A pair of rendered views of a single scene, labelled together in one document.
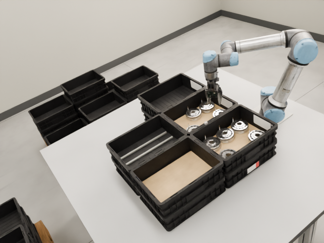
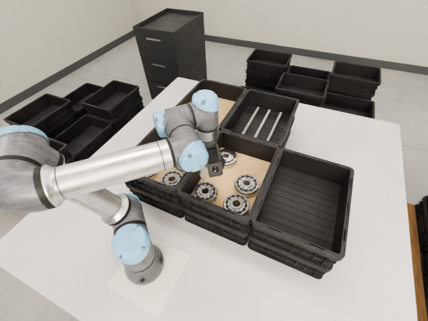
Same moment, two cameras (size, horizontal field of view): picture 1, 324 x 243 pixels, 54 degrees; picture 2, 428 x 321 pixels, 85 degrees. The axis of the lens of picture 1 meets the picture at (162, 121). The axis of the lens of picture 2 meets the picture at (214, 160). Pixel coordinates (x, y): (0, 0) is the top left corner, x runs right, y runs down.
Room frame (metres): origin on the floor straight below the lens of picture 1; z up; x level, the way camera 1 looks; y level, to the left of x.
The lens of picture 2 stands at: (2.06, -0.67, 1.67)
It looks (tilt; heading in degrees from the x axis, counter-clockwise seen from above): 48 degrees down; 144
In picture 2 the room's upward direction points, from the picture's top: 3 degrees counter-clockwise
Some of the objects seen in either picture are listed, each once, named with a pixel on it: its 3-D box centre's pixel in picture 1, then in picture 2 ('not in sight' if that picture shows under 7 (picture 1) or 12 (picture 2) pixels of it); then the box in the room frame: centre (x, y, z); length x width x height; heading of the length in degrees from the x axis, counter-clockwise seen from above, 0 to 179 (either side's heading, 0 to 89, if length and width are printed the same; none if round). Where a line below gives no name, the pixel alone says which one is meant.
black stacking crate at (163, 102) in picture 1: (172, 98); (302, 202); (1.87, -0.11, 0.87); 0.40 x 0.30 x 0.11; 116
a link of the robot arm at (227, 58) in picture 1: (228, 58); (176, 123); (1.57, -0.44, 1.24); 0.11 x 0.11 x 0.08; 75
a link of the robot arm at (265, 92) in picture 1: (270, 98); (133, 245); (1.61, -0.71, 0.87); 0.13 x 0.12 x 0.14; 165
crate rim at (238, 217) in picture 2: (199, 109); (232, 169); (1.60, -0.24, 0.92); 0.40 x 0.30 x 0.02; 116
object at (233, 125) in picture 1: (239, 124); (172, 179); (1.44, -0.45, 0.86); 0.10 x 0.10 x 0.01
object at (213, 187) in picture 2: (221, 114); (205, 191); (1.58, -0.37, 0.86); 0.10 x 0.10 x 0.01
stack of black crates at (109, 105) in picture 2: not in sight; (120, 115); (0.12, -0.29, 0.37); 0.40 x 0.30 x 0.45; 117
